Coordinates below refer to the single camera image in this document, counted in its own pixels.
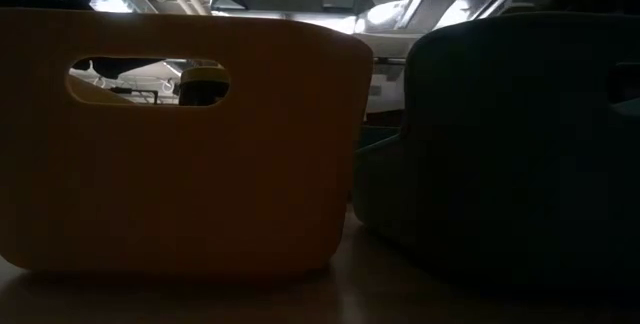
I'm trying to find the yellow plastic bin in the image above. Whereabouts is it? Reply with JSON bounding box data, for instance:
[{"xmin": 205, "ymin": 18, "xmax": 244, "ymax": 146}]
[{"xmin": 0, "ymin": 7, "xmax": 375, "ymax": 273}]

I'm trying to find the teal plastic bin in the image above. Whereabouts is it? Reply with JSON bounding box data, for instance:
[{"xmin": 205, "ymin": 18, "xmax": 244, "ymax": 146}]
[{"xmin": 352, "ymin": 123, "xmax": 416, "ymax": 238}]

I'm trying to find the dark green plastic bin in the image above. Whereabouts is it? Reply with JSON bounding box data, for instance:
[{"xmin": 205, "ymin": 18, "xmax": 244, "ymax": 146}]
[{"xmin": 402, "ymin": 11, "xmax": 640, "ymax": 295}]

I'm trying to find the brown jar with yellow lid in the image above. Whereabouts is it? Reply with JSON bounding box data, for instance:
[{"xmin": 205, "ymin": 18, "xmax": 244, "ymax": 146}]
[{"xmin": 178, "ymin": 65, "xmax": 232, "ymax": 107}]

